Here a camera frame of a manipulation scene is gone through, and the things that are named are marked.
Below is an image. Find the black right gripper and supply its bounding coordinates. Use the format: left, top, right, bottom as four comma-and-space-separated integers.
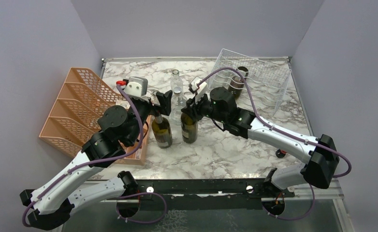
181, 91, 227, 124

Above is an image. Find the green wine bottle dark label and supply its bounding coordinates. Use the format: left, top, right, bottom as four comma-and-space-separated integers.
180, 113, 198, 144

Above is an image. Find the green wine bottle white label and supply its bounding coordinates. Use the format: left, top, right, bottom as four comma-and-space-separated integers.
228, 66, 249, 100

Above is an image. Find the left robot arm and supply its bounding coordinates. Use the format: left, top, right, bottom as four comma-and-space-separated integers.
20, 91, 173, 231

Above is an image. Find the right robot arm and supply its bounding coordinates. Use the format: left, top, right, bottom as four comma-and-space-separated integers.
182, 87, 339, 197

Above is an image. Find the clear bottle with silver cap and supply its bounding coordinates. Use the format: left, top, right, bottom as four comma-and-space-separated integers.
169, 87, 187, 125

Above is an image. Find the tall clear glass bottle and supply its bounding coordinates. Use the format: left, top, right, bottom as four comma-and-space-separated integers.
171, 69, 183, 93

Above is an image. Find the green wine bottle silver neck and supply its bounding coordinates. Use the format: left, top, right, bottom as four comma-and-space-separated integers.
151, 115, 173, 148

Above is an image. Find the white card box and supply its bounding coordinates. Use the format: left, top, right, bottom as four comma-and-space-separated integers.
115, 100, 130, 109

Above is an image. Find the orange plastic file organizer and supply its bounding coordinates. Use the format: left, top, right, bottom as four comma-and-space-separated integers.
39, 67, 153, 166

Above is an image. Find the red and black stopper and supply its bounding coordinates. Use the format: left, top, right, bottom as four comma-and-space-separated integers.
276, 149, 287, 159

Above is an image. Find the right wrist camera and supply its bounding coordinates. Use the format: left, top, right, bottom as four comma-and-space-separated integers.
189, 77, 208, 103

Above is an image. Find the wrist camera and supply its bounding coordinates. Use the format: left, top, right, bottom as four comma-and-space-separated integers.
189, 77, 208, 103
116, 77, 148, 99

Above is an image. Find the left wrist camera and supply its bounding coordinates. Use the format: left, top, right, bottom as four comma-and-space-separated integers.
116, 77, 148, 99

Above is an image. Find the white wire wine rack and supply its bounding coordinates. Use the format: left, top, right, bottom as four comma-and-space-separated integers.
206, 49, 291, 119

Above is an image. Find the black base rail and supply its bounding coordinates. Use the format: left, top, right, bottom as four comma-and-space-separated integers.
116, 178, 294, 213

